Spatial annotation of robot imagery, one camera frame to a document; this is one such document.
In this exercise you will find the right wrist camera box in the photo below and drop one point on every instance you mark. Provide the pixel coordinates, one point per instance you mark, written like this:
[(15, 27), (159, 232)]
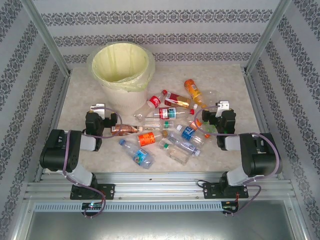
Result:
[(223, 105)]

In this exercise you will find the copper brown label bottle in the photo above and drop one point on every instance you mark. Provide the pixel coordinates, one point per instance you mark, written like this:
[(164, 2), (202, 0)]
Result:
[(125, 130)]

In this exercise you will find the small controller board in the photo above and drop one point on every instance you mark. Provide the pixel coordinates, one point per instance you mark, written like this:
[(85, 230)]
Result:
[(228, 207), (92, 205)]

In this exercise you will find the aluminium frame post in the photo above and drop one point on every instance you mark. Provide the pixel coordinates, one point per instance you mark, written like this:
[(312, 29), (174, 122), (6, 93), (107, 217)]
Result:
[(45, 37), (268, 37)]

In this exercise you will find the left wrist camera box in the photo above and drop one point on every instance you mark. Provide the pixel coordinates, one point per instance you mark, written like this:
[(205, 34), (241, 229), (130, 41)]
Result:
[(98, 108)]

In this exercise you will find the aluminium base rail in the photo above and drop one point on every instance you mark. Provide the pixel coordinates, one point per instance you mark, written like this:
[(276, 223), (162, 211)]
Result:
[(160, 187)]

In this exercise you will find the Coca-Cola bottle red label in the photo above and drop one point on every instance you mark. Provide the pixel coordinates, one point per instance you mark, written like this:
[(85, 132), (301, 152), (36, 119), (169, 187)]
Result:
[(155, 102)]

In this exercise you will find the blue label white cap bottle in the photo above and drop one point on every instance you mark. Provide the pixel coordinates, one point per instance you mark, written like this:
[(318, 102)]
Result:
[(187, 132)]

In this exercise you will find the white bin with yellow liner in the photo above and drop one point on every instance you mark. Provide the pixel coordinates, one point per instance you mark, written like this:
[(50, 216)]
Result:
[(120, 62)]

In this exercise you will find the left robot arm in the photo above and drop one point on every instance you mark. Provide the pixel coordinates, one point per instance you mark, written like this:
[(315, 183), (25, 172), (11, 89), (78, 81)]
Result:
[(57, 150)]

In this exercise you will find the grey metal sheet panel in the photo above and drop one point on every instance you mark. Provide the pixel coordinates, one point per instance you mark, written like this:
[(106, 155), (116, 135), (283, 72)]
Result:
[(160, 225)]

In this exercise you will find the aluminium side rail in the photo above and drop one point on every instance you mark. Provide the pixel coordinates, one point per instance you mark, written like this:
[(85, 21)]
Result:
[(255, 100), (61, 100)]

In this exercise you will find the blue cap colourful label bottle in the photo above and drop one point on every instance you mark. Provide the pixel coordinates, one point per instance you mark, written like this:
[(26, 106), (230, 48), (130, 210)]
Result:
[(138, 155)]

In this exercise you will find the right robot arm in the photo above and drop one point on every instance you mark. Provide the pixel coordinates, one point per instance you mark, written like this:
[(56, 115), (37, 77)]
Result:
[(262, 155)]

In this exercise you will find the red teal label bottle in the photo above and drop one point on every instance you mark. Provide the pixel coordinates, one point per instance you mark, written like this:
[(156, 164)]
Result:
[(166, 113)]

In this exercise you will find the clear bottle green label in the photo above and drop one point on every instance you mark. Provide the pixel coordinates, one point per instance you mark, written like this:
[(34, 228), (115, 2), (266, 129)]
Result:
[(175, 152)]

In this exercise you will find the orange NFC label bottle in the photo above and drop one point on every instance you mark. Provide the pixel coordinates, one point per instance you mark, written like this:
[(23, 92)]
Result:
[(147, 139)]

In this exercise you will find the clear bottle green cap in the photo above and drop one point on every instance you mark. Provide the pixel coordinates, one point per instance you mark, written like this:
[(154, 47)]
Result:
[(156, 124)]

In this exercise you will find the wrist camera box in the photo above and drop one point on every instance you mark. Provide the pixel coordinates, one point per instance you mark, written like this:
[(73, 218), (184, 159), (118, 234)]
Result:
[(98, 108), (223, 105)]

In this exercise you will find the white waste bin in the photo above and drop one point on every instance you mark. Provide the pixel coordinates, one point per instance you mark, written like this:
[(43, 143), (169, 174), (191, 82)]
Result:
[(125, 100)]

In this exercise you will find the orange juice bottle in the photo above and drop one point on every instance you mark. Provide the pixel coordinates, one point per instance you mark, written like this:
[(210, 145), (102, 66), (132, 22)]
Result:
[(192, 88)]

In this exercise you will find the red and gold label bottle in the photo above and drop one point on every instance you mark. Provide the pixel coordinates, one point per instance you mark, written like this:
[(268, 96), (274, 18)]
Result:
[(176, 98)]

